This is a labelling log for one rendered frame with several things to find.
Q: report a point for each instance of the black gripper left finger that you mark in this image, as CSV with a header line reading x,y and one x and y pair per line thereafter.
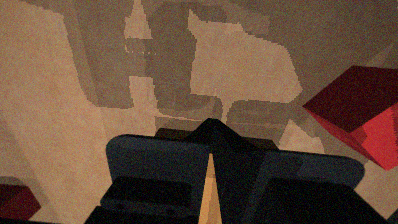
x,y
178,160

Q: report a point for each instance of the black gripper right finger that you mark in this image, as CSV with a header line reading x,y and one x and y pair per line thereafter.
x,y
242,171

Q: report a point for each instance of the red block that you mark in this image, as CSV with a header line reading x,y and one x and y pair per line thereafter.
x,y
17,202
360,108

